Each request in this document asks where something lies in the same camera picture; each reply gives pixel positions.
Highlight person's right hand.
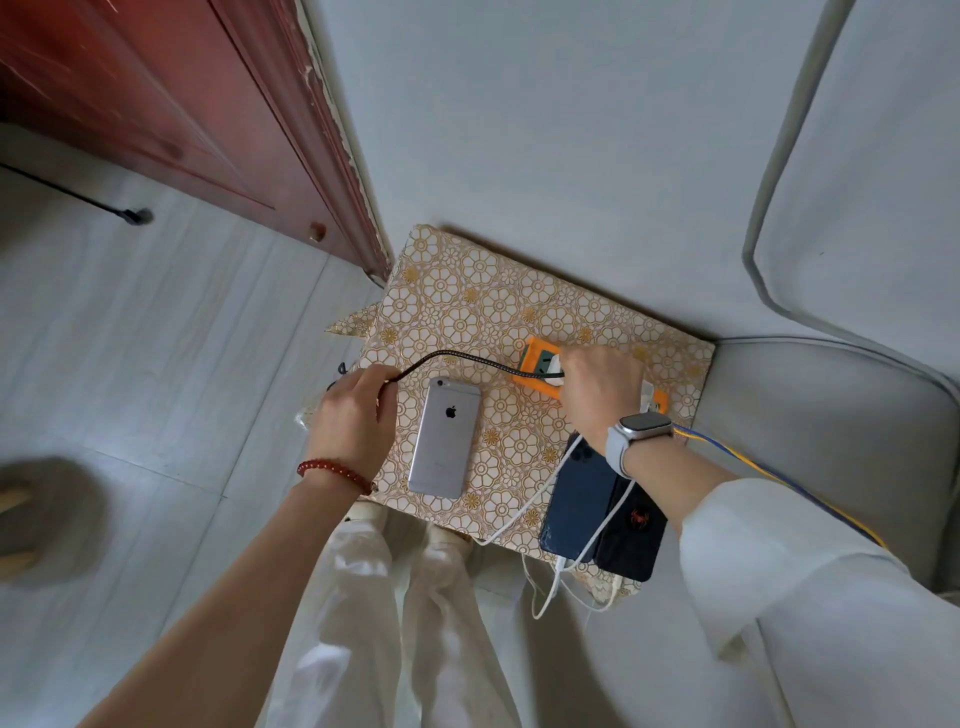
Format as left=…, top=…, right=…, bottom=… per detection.
left=558, top=346, right=648, bottom=451

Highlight person's left hand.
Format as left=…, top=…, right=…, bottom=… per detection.
left=303, top=365, right=401, bottom=483

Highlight black braided charging cable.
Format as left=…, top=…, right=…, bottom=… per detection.
left=326, top=349, right=528, bottom=393

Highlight person's left forearm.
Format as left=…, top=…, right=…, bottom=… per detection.
left=78, top=471, right=370, bottom=728

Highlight person's right forearm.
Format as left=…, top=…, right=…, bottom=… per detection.
left=624, top=437, right=741, bottom=538

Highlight orange power strip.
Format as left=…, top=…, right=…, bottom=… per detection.
left=512, top=336, right=670, bottom=416

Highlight silver smartphone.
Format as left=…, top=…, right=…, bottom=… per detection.
left=407, top=376, right=483, bottom=501

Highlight smartwatch with pale blue band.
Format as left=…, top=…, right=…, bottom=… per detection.
left=604, top=411, right=675, bottom=480

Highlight dark blue smartphone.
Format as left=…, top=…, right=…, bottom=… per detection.
left=538, top=433, right=621, bottom=564

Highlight floral patterned tablecloth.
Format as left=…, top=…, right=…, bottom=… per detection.
left=326, top=223, right=717, bottom=603

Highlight black smartphone with red mark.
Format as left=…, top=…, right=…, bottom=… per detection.
left=594, top=480, right=669, bottom=584

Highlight white trousers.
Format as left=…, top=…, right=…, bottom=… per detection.
left=258, top=516, right=526, bottom=728

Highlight grey sofa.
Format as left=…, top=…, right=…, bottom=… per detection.
left=693, top=0, right=960, bottom=601

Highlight white sleeve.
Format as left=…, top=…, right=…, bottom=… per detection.
left=678, top=478, right=960, bottom=728

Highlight red wooden door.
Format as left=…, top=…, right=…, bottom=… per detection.
left=0, top=0, right=395, bottom=284

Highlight red bead bracelet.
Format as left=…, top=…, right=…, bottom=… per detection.
left=297, top=458, right=378, bottom=497

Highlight white charging cable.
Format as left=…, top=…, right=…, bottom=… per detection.
left=521, top=480, right=639, bottom=621
left=477, top=435, right=585, bottom=547

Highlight blue and yellow power cord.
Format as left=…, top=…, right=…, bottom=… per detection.
left=671, top=423, right=891, bottom=549

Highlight black cord with round end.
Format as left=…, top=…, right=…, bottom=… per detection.
left=0, top=162, right=156, bottom=228

